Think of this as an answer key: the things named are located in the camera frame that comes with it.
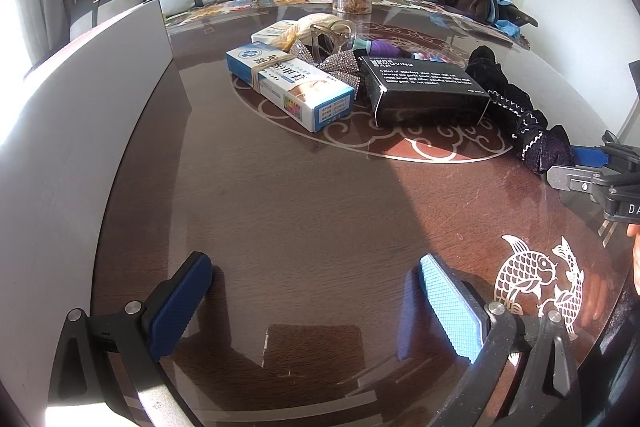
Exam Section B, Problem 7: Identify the black cardboard box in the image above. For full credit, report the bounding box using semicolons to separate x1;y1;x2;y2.
359;55;491;128

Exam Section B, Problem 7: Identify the grey cardboard panel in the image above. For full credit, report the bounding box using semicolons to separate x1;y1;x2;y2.
0;0;193;427

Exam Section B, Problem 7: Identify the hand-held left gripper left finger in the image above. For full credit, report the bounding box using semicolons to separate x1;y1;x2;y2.
50;252;213;427

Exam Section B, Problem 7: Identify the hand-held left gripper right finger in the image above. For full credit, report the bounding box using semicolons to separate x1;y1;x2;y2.
419;254;583;427

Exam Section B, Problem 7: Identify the purple plastic toy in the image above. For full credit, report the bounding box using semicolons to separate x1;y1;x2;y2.
354;38;452;64

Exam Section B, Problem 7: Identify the cream knit pouch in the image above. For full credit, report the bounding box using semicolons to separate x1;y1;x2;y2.
274;13;323;54

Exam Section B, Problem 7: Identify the white sunscreen bottle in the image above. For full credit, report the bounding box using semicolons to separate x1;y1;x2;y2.
250;21;301;52

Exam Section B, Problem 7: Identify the grey curtain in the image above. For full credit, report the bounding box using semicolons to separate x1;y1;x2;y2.
10;0;71;68

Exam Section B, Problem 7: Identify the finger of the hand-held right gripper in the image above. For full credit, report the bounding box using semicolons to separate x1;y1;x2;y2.
570;146;616;170
546;163;613;194

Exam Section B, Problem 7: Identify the black velvet cloth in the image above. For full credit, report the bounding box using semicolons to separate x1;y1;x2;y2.
465;45;577;176

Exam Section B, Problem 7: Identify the blue and white medicine box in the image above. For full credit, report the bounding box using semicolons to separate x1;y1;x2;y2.
225;44;356;134

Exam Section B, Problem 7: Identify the person's right hand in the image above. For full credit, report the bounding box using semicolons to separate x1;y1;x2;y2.
626;223;640;295

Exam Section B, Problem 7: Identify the rhinestone hair bow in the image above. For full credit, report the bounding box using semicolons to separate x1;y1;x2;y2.
289;38;369;102

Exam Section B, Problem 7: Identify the clear hair claw clip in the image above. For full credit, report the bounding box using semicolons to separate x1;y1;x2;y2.
309;19;357;54

